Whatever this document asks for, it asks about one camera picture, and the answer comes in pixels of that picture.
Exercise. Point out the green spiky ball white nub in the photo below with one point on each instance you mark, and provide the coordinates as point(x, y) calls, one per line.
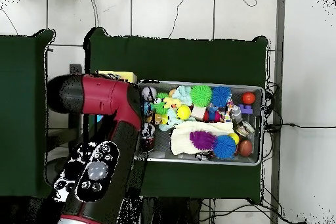
point(201, 95)

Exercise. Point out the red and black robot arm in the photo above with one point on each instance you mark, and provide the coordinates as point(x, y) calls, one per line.
point(99, 95)

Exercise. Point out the shallow mesh bin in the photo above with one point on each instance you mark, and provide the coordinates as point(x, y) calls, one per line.
point(254, 155)

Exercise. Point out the green spiky ball with eyes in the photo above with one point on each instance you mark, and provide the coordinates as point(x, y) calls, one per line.
point(161, 108)

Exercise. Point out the yellow tennis ball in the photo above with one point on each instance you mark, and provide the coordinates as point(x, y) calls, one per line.
point(183, 112)

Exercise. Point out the mint green cloth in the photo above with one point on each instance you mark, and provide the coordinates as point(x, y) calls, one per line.
point(185, 95)

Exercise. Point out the black and white soccer ball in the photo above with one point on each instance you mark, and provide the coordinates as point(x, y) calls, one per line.
point(148, 130)

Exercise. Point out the cream muslin cloth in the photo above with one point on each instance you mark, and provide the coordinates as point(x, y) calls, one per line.
point(183, 137)

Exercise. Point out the purple spiky toy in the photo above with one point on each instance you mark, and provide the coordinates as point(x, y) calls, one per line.
point(203, 140)

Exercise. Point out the dark green table cloth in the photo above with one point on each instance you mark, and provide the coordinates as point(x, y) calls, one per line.
point(183, 58)

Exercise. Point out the blue spiky ball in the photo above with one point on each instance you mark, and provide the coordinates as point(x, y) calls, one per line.
point(221, 96)
point(225, 147)

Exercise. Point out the black upright panel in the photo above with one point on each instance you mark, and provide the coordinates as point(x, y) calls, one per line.
point(75, 69)

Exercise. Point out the dark green side-table cloth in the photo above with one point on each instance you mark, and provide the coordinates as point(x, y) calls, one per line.
point(21, 76)

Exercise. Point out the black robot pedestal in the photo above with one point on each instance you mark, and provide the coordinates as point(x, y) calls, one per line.
point(170, 213)

